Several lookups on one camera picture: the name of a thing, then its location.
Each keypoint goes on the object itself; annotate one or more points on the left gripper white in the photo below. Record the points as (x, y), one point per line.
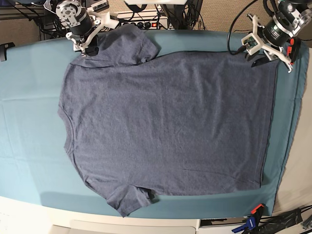
(274, 35)

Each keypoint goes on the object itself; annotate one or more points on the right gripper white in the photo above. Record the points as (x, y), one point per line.
(84, 33)

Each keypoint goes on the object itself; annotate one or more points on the blue-grey heathered T-shirt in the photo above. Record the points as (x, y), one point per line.
(186, 123)

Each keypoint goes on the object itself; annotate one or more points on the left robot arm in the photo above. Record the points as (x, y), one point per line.
(297, 12)

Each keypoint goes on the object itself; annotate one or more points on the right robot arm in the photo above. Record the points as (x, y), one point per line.
(66, 10)

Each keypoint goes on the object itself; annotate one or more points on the orange black clamp top right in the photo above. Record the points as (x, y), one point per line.
(293, 48)

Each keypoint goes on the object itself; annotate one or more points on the blue orange clamp bottom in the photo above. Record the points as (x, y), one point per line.
(252, 222)

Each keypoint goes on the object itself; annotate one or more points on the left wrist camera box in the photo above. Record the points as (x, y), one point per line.
(252, 42)

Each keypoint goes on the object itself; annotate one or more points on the white overhead camera mount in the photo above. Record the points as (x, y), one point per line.
(170, 2)

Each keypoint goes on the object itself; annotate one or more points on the black power strip red switch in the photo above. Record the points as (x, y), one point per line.
(149, 25)

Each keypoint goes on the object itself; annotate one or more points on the black bracket left edge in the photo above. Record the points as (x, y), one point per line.
(3, 50)

